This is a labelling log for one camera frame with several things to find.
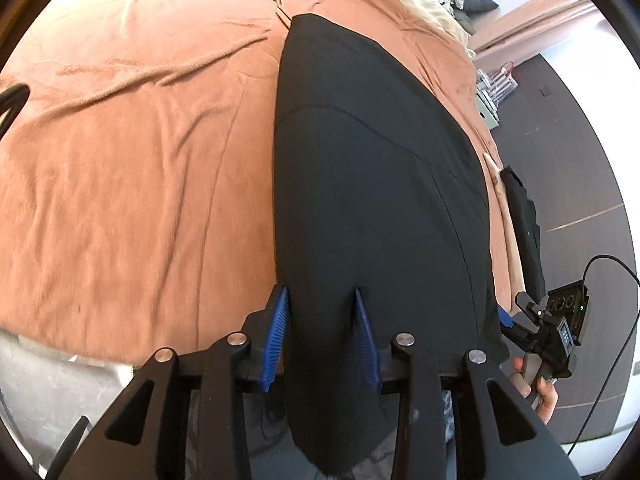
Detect cream blanket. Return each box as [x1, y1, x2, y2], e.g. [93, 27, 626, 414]
[345, 0, 473, 43]

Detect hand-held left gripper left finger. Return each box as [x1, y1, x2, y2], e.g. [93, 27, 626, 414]
[47, 285, 292, 480]

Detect plain black cloth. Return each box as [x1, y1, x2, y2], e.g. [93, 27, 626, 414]
[500, 166, 547, 306]

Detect pink curtain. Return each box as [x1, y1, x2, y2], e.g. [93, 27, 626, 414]
[472, 0, 598, 61]

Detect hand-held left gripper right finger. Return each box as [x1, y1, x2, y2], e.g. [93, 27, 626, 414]
[352, 287, 581, 480]

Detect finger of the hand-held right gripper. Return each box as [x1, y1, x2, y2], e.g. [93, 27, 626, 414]
[497, 305, 531, 346]
[514, 290, 546, 321]

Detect person's right hand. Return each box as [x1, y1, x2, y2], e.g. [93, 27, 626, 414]
[512, 355, 558, 426]

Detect white drawer cabinet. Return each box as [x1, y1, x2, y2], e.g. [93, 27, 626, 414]
[472, 67, 501, 131]

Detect orange bed sheet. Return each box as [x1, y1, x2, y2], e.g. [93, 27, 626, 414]
[0, 0, 501, 366]

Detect red and white bag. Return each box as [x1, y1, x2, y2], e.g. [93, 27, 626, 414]
[487, 60, 518, 103]

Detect bed mattress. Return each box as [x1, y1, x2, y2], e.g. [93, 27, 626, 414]
[482, 152, 526, 293]

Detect black garment with yellow print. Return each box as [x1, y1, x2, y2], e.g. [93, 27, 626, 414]
[272, 12, 506, 476]

